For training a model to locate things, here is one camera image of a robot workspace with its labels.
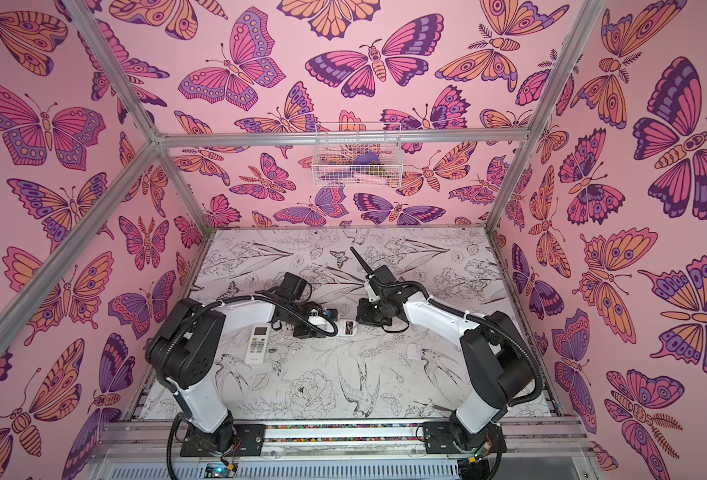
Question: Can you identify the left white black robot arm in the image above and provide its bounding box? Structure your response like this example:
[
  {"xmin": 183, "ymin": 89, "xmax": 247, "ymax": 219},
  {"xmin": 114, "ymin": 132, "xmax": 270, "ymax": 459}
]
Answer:
[{"xmin": 145, "ymin": 273, "xmax": 339, "ymax": 453}]

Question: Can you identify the white battery cover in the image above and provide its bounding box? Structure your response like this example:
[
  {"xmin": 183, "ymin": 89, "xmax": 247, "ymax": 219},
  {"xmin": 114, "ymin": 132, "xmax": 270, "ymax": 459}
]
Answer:
[{"xmin": 405, "ymin": 343, "xmax": 423, "ymax": 361}]

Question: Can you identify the purple object in basket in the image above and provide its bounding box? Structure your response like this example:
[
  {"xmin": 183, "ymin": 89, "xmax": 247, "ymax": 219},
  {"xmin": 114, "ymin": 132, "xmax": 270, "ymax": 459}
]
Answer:
[{"xmin": 352, "ymin": 151, "xmax": 381, "ymax": 168}]

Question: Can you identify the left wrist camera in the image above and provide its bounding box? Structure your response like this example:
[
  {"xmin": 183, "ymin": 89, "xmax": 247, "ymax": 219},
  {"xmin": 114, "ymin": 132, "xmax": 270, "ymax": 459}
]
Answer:
[{"xmin": 308, "ymin": 308, "xmax": 338, "ymax": 329}]

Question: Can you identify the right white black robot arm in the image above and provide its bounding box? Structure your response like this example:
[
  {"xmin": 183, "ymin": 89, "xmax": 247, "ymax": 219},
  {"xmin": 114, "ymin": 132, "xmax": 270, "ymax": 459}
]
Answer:
[{"xmin": 357, "ymin": 266, "xmax": 543, "ymax": 451}]

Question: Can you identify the white wire basket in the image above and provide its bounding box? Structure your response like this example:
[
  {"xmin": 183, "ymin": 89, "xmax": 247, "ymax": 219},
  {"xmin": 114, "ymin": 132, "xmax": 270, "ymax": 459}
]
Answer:
[{"xmin": 310, "ymin": 122, "xmax": 405, "ymax": 189}]

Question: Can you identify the white remote with display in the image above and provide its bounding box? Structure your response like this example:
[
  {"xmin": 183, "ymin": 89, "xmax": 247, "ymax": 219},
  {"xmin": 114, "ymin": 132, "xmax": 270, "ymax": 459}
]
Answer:
[{"xmin": 322, "ymin": 320, "xmax": 357, "ymax": 337}]

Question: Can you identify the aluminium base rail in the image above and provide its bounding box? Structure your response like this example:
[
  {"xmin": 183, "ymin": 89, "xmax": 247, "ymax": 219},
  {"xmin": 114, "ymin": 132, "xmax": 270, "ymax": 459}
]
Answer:
[{"xmin": 85, "ymin": 418, "xmax": 603, "ymax": 479}]

